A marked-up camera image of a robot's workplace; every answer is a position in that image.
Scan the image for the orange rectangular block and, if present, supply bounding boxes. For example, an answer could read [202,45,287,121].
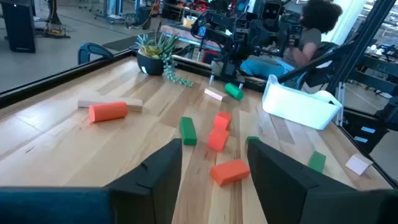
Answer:
[207,127,231,153]
[209,159,251,187]

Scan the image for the translucent white plastic bin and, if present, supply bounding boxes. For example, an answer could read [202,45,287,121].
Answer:
[261,73,343,131]

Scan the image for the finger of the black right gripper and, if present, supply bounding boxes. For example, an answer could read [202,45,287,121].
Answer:
[234,73,245,90]
[209,62,218,85]

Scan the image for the black cabinet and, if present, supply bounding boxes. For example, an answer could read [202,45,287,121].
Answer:
[0,0,37,53]

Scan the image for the pink small block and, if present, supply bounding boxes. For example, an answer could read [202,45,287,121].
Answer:
[203,86,228,102]

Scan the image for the black equipment with blue labels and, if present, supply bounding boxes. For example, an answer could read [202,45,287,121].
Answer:
[341,96,398,154]

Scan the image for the black floor mat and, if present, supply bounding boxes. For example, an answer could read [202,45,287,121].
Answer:
[102,30,162,52]

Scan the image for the orange cube block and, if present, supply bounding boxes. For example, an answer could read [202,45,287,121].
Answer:
[213,111,233,131]

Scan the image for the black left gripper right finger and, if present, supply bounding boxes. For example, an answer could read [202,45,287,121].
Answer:
[247,139,358,224]

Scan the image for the orange cylinder block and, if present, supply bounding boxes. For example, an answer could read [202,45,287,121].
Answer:
[88,101,129,123]

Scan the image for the black office chair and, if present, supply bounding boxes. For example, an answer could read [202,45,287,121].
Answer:
[295,41,341,91]

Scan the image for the black table clamp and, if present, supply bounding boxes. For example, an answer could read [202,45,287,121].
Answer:
[77,42,114,65]

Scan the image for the yellow box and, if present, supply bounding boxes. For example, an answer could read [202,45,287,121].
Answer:
[182,16,196,29]

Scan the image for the long green block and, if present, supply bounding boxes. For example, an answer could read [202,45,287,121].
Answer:
[179,116,198,146]

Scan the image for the long natural wood block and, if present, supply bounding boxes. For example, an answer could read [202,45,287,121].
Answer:
[77,98,144,113]

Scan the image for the potted succulent plant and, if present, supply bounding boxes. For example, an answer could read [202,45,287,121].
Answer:
[136,32,194,88]

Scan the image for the person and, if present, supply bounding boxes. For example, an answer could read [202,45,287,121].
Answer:
[239,0,343,80]

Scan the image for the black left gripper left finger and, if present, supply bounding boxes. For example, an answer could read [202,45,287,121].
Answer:
[105,138,183,224]

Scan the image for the green cylinder block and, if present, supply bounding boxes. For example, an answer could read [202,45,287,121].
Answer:
[224,82,245,101]

